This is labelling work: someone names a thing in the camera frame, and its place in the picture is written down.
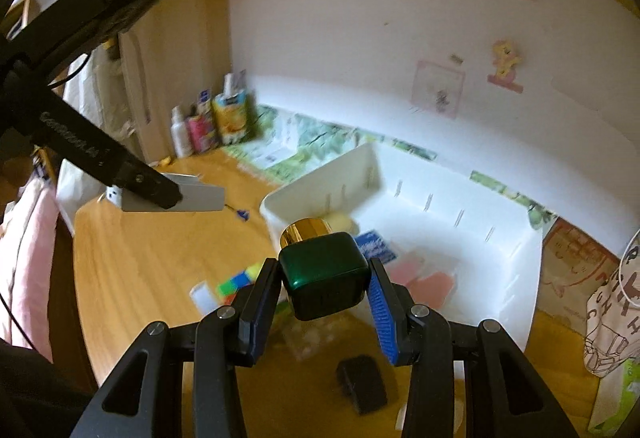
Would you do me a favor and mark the black plug charger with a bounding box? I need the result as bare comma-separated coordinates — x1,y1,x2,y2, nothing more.
335,354,388,416

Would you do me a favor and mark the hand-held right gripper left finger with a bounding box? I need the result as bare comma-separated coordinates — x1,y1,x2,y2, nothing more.
70,258,283,438

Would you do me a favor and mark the pink square wall sticker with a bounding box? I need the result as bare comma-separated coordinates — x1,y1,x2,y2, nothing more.
412,60,466,120

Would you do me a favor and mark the gold round compact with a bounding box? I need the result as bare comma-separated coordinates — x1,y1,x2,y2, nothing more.
322,213,360,235

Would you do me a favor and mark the white spray bottle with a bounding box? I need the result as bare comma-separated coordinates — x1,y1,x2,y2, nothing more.
170,106,195,157

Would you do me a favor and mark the colourful puzzle cube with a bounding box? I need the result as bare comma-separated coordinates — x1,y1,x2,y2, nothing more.
216,265,263,306

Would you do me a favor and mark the white plastic storage bin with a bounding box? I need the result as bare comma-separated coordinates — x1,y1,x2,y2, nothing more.
259,142,545,354

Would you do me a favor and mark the clear acrylic block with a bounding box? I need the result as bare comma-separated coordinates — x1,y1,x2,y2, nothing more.
272,303,351,364

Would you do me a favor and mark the green perfume bottle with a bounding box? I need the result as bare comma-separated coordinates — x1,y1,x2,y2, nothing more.
277,218,372,321

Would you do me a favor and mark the pink comb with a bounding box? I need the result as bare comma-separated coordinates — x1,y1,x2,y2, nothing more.
387,253,426,289

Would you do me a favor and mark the green tissue box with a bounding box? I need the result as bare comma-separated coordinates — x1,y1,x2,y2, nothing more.
587,358,640,436

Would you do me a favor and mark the black cable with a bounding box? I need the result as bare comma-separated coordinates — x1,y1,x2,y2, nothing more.
50,48,98,91

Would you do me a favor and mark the yellow pony wall sticker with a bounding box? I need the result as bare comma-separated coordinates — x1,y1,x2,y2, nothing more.
487,39,526,93

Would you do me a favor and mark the leaf print paper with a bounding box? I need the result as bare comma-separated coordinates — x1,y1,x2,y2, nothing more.
222,105,558,229

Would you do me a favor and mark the white round container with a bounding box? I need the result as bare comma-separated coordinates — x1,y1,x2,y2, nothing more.
189,282,221,319

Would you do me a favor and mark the brown illustrated card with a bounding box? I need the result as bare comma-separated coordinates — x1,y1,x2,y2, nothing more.
540,217,621,319

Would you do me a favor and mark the printed canvas bag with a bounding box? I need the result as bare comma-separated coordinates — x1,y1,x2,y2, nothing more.
582,238,640,379

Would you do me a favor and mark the white compact camera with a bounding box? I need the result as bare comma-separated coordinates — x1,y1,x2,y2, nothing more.
105,172,249,221

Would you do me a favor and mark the white lace curtain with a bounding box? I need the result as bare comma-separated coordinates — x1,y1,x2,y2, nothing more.
55,38,141,229

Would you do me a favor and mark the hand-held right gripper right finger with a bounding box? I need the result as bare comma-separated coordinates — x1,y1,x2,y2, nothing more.
367,258,583,438

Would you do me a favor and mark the dark cloth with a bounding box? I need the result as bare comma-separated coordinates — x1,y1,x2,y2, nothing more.
0,338,96,438

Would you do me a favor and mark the white tube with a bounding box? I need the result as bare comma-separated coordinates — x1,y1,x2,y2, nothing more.
222,72,248,96

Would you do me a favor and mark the pink cloth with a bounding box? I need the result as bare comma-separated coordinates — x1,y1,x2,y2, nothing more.
0,178,61,364

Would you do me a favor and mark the white cardboard box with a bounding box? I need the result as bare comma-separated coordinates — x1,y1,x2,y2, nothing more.
252,115,298,169

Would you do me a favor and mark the white cable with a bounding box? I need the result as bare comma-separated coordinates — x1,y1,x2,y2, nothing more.
617,228,640,313

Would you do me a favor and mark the blue floss pick box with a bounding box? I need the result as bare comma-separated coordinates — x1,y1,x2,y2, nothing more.
352,230,398,263

